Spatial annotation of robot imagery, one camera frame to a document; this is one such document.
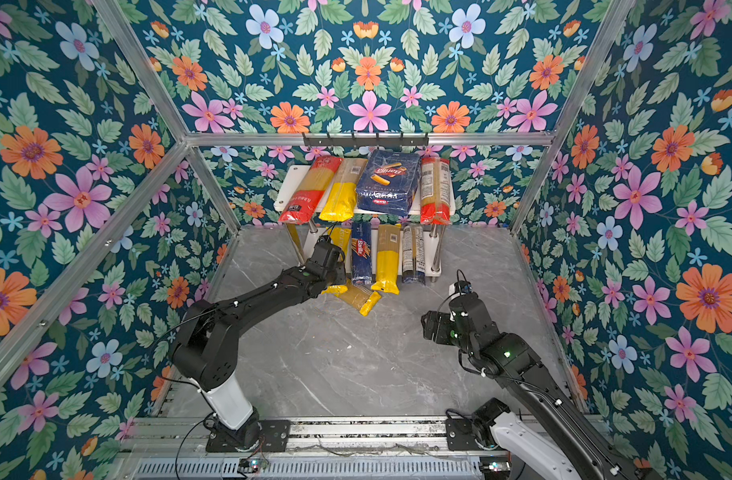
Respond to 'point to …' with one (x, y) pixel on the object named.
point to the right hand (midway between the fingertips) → (433, 319)
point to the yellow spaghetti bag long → (388, 256)
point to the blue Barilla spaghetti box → (361, 253)
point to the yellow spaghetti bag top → (360, 297)
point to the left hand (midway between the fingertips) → (343, 261)
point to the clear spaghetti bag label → (413, 254)
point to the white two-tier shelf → (382, 218)
